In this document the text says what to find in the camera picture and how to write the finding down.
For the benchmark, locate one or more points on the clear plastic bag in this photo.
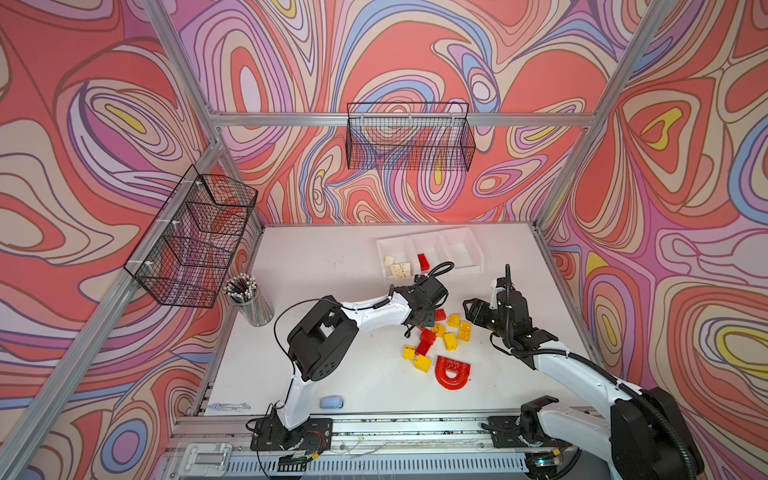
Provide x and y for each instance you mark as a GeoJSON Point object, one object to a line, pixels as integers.
{"type": "Point", "coordinates": [233, 408]}

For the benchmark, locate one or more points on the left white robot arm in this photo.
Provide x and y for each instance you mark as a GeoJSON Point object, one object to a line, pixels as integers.
{"type": "Point", "coordinates": [318, 343]}

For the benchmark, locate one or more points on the white lego brick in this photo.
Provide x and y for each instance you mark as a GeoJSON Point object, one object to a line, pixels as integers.
{"type": "Point", "coordinates": [398, 271]}

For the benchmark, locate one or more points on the metal cup of pens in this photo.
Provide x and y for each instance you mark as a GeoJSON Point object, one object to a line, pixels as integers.
{"type": "Point", "coordinates": [244, 291]}

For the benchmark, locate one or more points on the left black wire basket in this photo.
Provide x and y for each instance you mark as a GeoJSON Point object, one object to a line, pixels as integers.
{"type": "Point", "coordinates": [183, 259]}

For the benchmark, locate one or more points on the red arch lego piece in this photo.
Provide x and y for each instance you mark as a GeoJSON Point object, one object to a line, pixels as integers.
{"type": "Point", "coordinates": [452, 374]}

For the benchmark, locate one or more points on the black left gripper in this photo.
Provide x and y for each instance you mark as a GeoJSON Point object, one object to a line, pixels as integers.
{"type": "Point", "coordinates": [432, 318]}

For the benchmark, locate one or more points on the left translucent plastic bin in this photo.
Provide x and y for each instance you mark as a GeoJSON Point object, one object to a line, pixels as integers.
{"type": "Point", "coordinates": [397, 259]}

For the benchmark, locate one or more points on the small yellow lego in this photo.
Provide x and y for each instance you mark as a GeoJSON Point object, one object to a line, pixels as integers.
{"type": "Point", "coordinates": [454, 320]}
{"type": "Point", "coordinates": [409, 353]}

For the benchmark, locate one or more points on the black wire basket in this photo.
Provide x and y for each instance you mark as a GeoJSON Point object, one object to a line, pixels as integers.
{"type": "Point", "coordinates": [410, 136]}
{"type": "Point", "coordinates": [183, 259]}

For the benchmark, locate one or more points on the middle translucent plastic bin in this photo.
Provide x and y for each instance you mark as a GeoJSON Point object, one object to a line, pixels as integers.
{"type": "Point", "coordinates": [431, 244]}

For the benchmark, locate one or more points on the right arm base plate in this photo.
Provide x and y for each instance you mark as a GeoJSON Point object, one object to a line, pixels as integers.
{"type": "Point", "coordinates": [506, 432]}

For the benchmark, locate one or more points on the red narrow lego brick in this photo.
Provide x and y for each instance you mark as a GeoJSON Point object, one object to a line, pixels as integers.
{"type": "Point", "coordinates": [426, 341]}

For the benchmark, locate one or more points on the small yellow lego top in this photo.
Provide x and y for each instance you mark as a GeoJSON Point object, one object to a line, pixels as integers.
{"type": "Point", "coordinates": [454, 320]}

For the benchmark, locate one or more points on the right translucent plastic bin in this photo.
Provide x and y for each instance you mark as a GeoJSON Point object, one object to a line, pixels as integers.
{"type": "Point", "coordinates": [462, 248]}

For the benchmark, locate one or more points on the yellow round lego piece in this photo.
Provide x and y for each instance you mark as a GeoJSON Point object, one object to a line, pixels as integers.
{"type": "Point", "coordinates": [439, 330]}

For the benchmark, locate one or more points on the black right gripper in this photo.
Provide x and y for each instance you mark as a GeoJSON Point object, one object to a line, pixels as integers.
{"type": "Point", "coordinates": [478, 308]}

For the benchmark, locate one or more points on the small yellow lego left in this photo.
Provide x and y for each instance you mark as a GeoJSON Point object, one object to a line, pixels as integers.
{"type": "Point", "coordinates": [409, 353]}

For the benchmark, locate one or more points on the yellow lego brick front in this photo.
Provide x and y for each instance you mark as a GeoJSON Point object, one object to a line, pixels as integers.
{"type": "Point", "coordinates": [422, 363]}

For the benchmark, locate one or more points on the blue eraser block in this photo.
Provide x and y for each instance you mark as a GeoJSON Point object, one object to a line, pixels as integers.
{"type": "Point", "coordinates": [333, 402]}

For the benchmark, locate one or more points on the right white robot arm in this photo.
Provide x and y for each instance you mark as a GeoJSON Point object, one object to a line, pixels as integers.
{"type": "Point", "coordinates": [639, 433]}

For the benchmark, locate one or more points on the translucent plastic bin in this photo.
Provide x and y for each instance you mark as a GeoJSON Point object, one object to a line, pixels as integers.
{"type": "Point", "coordinates": [397, 259]}
{"type": "Point", "coordinates": [462, 248]}
{"type": "Point", "coordinates": [431, 244]}

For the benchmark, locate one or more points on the yellow long lego brick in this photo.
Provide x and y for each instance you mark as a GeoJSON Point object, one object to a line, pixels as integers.
{"type": "Point", "coordinates": [464, 331]}

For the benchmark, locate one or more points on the yellow lego brick centre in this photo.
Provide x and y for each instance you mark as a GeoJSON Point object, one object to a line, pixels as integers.
{"type": "Point", "coordinates": [450, 341]}

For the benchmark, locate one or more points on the back black wire basket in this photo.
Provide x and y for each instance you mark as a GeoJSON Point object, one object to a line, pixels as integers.
{"type": "Point", "coordinates": [410, 136]}

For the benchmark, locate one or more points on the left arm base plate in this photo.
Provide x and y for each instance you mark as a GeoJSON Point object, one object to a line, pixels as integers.
{"type": "Point", "coordinates": [269, 434]}

